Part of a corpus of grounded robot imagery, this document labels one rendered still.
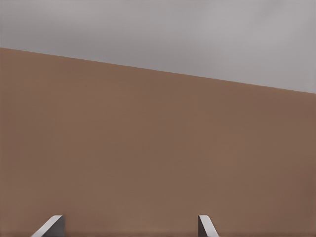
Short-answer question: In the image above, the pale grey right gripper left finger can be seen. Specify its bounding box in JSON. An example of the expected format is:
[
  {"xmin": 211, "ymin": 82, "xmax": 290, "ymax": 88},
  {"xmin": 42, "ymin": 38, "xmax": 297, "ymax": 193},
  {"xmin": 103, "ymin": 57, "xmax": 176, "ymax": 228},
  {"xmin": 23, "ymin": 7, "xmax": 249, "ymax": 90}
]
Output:
[{"xmin": 30, "ymin": 214, "xmax": 66, "ymax": 237}]

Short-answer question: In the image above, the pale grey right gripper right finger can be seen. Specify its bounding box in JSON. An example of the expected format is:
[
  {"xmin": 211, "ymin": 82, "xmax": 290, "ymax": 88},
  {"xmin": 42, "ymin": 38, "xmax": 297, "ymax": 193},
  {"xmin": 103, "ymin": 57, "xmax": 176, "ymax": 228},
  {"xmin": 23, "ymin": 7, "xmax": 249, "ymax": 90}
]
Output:
[{"xmin": 197, "ymin": 214, "xmax": 219, "ymax": 237}]

